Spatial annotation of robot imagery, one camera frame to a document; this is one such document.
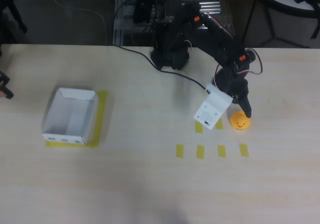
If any yellow rubber duck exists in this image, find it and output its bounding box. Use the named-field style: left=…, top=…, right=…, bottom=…
left=230, top=110, right=252, bottom=131

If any white cardboard box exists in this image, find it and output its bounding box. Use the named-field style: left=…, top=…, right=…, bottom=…
left=41, top=87, right=98, bottom=146

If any round white table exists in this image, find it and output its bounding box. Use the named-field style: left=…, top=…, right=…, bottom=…
left=244, top=0, right=320, bottom=19

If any black clamp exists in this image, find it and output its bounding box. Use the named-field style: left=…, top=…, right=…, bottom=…
left=0, top=70, right=15, bottom=100

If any red black servo wire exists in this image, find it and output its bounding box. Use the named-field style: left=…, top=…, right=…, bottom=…
left=246, top=48, right=264, bottom=76

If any black cable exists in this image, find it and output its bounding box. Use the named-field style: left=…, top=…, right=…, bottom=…
left=117, top=45, right=210, bottom=91

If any white cable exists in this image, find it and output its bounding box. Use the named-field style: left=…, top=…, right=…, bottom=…
left=50, top=0, right=108, bottom=46

